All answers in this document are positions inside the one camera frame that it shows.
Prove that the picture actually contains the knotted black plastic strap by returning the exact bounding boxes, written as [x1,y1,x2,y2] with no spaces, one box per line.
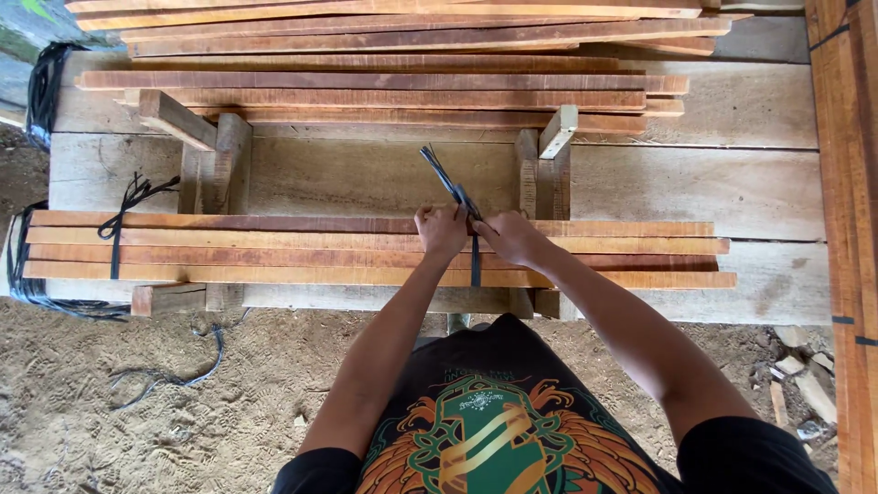
[96,173,182,281]

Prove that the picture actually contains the person's right hand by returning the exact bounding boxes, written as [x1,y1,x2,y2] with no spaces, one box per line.
[472,210,554,270]

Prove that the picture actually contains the wooden jig posts with pale block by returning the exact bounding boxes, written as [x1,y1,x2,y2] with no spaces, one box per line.
[514,104,579,221]

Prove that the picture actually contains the wooden jig posts with long block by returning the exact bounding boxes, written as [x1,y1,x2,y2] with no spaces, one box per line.
[136,88,254,215]

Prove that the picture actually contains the reddish wooden slat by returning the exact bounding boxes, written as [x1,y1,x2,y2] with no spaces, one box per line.
[22,260,738,290]
[25,226,731,256]
[27,243,720,273]
[29,209,716,239]

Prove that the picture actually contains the short wooden jig block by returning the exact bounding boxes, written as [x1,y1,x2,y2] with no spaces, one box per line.
[129,282,246,318]

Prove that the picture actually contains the wooden jig stub posts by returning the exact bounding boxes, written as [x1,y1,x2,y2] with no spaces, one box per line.
[507,287,581,322]

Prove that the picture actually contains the black printed t-shirt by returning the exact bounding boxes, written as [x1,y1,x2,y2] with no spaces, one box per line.
[270,313,840,494]

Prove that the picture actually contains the black plastic strap with tails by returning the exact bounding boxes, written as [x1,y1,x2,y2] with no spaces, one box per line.
[419,144,485,288]

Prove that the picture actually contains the pile of long wooden slats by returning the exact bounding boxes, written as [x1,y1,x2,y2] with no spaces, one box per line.
[64,0,755,136]

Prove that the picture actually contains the heap of wood scraps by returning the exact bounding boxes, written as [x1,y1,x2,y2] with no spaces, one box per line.
[750,325,839,455]

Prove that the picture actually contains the stack of orange wooden planks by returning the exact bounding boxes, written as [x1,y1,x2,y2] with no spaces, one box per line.
[803,0,878,494]

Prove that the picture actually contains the loose black strap on ground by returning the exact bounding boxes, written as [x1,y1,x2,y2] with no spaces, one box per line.
[108,306,254,412]

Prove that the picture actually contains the person's left hand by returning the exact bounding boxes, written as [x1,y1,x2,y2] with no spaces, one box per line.
[413,203,471,266]

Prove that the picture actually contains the bundle of black straps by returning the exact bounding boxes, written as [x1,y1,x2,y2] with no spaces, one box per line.
[5,199,133,322]
[25,42,85,153]

